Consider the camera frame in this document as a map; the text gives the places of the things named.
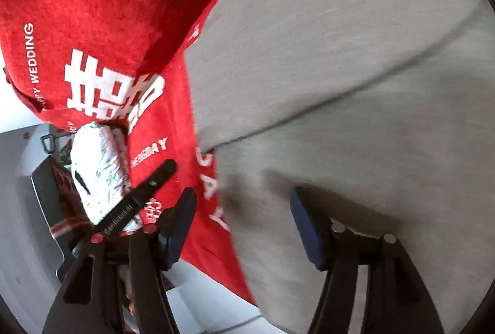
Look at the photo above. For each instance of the red wedding pillow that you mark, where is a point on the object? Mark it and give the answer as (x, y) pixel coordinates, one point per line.
(73, 61)

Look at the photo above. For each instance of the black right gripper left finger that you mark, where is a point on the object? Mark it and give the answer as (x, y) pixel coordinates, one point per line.
(91, 297)

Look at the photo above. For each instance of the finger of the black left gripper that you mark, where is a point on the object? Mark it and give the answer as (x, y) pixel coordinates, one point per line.
(116, 220)

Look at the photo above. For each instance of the dark bedside cabinet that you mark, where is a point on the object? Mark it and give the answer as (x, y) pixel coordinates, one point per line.
(60, 204)

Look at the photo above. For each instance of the grey knit sweater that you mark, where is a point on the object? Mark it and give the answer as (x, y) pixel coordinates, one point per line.
(384, 109)

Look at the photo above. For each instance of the white floral folded cloth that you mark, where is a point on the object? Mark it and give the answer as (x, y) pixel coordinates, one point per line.
(99, 168)

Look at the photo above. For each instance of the red wedding bed cover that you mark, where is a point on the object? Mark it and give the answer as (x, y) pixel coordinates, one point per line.
(162, 126)

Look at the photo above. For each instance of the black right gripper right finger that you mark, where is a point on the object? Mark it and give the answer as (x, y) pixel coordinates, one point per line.
(374, 274)

